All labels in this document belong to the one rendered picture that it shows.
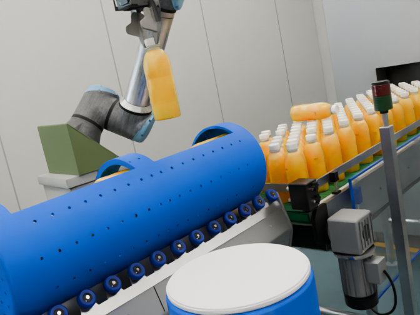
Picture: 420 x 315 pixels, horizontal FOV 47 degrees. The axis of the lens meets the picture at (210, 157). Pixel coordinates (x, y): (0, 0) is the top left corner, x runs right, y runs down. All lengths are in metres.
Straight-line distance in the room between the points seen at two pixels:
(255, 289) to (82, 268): 0.43
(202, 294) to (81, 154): 1.26
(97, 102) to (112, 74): 2.38
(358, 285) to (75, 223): 1.00
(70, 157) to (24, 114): 2.17
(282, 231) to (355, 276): 0.28
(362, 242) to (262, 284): 0.82
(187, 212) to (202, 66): 3.93
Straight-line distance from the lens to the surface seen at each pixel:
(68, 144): 2.07
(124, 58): 4.67
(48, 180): 2.22
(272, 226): 1.64
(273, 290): 0.87
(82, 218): 1.14
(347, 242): 1.68
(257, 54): 5.76
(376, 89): 1.79
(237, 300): 0.86
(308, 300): 0.91
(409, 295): 2.03
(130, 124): 2.16
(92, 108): 2.21
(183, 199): 1.31
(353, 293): 1.77
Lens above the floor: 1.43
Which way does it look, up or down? 10 degrees down
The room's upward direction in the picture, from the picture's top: 11 degrees counter-clockwise
